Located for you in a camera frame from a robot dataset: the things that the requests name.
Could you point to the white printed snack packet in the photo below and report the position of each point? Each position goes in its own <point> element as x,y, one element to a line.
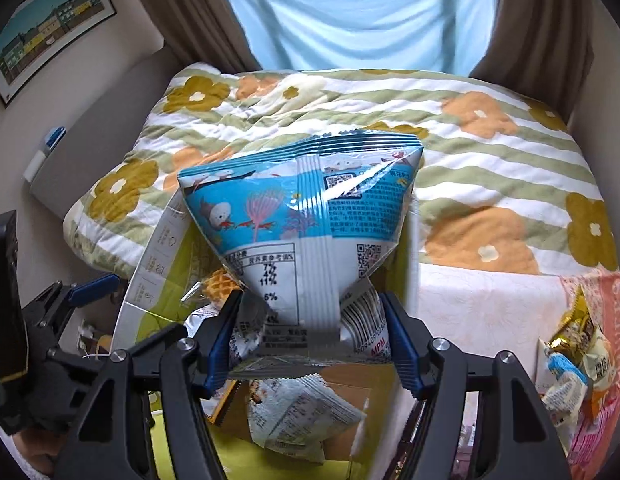
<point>560,402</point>

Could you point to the person's left forearm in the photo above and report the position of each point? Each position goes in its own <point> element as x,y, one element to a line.
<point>34,457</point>

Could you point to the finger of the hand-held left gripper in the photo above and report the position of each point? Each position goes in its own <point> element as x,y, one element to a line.
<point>92,287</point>
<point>74,367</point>

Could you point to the light blue curtain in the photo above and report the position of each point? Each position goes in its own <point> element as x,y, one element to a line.
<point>350,15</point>

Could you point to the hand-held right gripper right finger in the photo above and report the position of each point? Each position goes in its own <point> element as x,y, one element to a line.
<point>405,350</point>

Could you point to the small blue white snack packet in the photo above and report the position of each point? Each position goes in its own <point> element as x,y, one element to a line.
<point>560,367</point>

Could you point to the brown edged snack packet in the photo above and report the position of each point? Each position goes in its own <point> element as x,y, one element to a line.
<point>227,402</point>

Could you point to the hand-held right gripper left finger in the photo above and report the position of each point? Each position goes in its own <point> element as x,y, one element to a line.
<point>217,355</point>

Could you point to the brown curtain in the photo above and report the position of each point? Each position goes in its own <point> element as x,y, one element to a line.
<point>535,25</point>
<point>199,10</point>

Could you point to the blue and white snack bag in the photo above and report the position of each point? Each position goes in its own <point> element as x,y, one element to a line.
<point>300,220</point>

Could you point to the gold snack packet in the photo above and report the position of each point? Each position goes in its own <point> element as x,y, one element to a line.
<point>572,325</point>

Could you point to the white and blue small object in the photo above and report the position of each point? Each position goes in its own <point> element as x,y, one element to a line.
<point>53,137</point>

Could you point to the white and yellow cardboard box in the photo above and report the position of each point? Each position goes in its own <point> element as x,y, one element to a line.
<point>159,260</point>

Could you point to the white crumpled snack packet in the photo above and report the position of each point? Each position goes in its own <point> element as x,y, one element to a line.
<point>300,410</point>

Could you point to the floral striped blanket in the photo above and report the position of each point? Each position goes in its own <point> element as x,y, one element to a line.
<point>340,105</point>

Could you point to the framed building picture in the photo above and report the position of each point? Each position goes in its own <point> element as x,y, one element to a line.
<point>44,30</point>

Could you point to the waffle print snack packet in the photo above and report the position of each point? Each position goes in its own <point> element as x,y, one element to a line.
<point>217,282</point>

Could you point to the yellow and white snack packet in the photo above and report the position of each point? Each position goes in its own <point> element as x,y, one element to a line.
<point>600,365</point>

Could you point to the pink snack packet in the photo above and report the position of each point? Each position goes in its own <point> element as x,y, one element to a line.
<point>587,440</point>

